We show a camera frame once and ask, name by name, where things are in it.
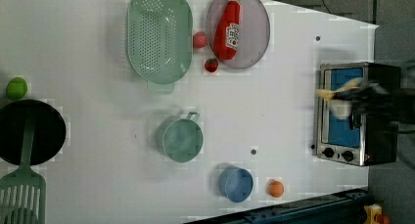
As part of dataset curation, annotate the orange fruit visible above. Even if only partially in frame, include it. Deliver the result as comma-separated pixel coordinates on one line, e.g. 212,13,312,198
268,181,285,198

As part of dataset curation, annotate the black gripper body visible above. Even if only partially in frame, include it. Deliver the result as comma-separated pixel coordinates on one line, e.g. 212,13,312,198
350,83,414,129

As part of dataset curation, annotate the green mug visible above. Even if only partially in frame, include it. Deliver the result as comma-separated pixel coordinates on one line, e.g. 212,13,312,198
159,112,204,163

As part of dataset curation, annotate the blue metal frame rail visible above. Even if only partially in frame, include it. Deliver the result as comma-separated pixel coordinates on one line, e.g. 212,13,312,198
187,189,374,224

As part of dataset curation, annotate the peeled yellow banana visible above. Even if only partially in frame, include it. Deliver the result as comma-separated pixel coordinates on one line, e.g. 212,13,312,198
316,77,362,120

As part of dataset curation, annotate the grey round plate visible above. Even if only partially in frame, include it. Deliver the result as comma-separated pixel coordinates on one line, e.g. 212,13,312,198
205,0,270,68

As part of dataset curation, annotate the blue cup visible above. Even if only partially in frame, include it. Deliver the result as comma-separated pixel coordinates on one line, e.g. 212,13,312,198
218,166,254,202

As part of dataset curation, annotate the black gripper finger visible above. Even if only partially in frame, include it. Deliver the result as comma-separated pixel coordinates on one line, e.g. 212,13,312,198
333,89,361,100

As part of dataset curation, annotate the green lime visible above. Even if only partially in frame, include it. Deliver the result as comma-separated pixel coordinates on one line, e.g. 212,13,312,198
6,77,27,101

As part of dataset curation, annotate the green oval colander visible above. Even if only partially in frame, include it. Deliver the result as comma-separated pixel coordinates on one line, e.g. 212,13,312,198
125,0,193,94

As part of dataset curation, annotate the dark red strawberry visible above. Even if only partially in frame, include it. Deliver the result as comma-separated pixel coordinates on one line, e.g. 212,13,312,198
205,59,218,72

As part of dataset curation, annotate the red ketchup bottle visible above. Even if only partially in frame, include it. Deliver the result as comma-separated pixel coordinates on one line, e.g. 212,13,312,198
213,0,242,60

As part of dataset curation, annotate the pink strawberry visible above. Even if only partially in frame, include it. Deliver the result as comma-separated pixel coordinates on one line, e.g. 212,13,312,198
193,31,208,49

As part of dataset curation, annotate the yellow red emergency button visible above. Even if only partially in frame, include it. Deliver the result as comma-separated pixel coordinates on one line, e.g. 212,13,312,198
364,204,391,224

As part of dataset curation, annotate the black toaster oven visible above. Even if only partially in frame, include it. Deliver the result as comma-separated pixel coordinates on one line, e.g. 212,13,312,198
315,63,400,166

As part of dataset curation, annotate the green slotted spatula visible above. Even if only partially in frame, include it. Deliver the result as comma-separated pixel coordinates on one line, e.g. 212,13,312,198
1,118,46,224

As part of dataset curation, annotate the black frying pan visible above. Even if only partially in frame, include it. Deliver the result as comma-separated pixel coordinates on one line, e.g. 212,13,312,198
0,99,67,165

